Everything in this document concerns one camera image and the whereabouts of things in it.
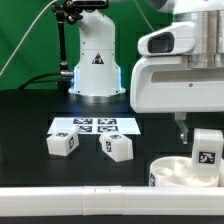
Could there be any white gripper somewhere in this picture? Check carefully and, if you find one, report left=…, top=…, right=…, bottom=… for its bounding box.
left=130, top=56, right=224, bottom=144

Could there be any white round stool seat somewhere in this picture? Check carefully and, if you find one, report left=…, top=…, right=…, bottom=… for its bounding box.
left=149, top=156, right=219, bottom=187

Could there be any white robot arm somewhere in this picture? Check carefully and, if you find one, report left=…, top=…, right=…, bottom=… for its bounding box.
left=70, top=0, right=224, bottom=115

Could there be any white marker sheet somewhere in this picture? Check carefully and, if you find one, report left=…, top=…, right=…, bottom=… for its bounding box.
left=48, top=117, right=140, bottom=135

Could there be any white right barrier rail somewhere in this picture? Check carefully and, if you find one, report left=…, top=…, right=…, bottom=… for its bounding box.
left=218, top=158, right=224, bottom=187

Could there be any white barrier rail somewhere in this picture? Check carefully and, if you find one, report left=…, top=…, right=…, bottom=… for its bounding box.
left=218, top=158, right=224, bottom=187
left=0, top=186, right=224, bottom=217

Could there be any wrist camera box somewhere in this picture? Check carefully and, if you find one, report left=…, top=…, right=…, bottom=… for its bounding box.
left=137, top=22, right=196, bottom=57

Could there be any white front barrier rail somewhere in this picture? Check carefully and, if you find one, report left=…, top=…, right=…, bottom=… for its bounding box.
left=0, top=186, right=224, bottom=217

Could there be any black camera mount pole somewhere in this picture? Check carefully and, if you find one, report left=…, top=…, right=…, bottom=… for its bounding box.
left=52, top=0, right=114, bottom=96

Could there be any black cable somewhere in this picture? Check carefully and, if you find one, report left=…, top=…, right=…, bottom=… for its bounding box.
left=17, top=71, right=73, bottom=91

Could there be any white cable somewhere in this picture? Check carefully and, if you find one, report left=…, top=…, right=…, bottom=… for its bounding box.
left=0, top=0, right=58, bottom=77

